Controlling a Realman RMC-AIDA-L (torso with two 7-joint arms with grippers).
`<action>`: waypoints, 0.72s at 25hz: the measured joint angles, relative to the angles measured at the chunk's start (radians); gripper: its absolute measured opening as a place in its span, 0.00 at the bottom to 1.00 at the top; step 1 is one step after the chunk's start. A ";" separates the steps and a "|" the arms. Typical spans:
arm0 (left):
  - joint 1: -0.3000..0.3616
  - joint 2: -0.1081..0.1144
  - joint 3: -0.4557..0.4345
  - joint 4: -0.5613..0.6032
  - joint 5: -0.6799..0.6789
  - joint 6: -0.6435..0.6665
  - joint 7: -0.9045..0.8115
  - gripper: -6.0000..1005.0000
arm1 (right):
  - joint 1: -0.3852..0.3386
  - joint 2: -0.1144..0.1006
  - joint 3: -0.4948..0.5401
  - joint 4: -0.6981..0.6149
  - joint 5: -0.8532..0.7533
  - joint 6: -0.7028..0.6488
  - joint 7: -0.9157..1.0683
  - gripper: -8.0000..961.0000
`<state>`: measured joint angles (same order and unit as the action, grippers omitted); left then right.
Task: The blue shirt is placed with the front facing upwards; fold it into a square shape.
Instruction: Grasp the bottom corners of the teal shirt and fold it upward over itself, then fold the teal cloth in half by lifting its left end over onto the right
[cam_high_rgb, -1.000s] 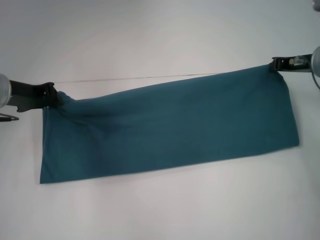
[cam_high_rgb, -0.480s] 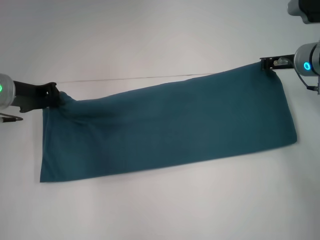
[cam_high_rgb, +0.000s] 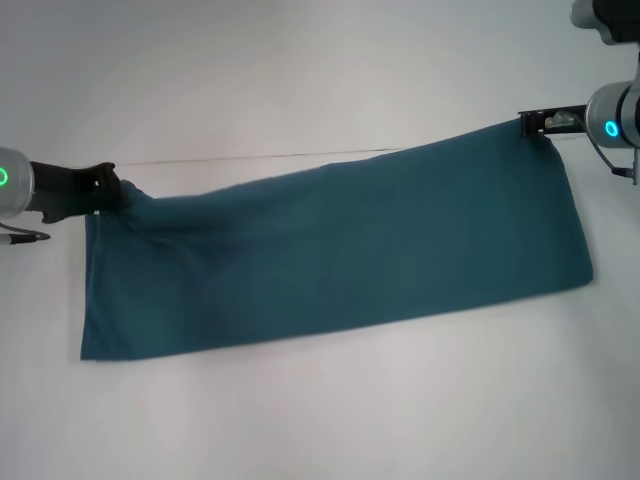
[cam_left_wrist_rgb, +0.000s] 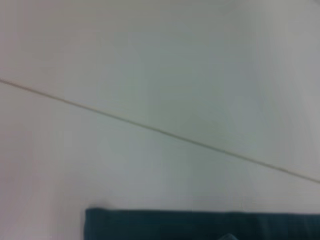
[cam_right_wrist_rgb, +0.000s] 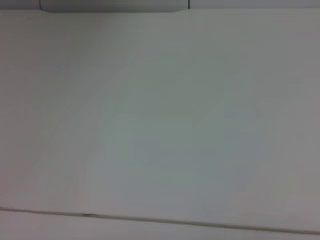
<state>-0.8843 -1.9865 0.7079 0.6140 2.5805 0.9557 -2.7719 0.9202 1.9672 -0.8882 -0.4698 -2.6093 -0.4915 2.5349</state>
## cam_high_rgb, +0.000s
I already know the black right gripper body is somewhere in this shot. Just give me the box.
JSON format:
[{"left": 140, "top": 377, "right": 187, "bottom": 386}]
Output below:
[{"left": 529, "top": 103, "right": 591, "bottom": 136}]

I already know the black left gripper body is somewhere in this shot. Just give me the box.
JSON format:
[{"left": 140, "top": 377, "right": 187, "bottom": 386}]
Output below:
[{"left": 28, "top": 160, "right": 124, "bottom": 225}]

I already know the teal FREE print t-shirt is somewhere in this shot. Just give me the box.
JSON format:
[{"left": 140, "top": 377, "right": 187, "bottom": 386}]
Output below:
[{"left": 79, "top": 119, "right": 596, "bottom": 362}]

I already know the dark left arm cable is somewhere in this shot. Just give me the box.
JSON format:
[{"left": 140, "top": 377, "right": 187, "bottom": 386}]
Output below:
[{"left": 0, "top": 222, "right": 52, "bottom": 247}]

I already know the dark arm cable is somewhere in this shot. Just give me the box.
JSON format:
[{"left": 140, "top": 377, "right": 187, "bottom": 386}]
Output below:
[
  {"left": 591, "top": 143, "right": 640, "bottom": 187},
  {"left": 0, "top": 222, "right": 52, "bottom": 247}
]

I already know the dark right arm cable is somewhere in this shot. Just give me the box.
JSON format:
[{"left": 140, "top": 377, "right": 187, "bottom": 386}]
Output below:
[{"left": 591, "top": 143, "right": 640, "bottom": 187}]

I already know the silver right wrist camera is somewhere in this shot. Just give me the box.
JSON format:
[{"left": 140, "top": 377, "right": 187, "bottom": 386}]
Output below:
[{"left": 569, "top": 0, "right": 640, "bottom": 47}]

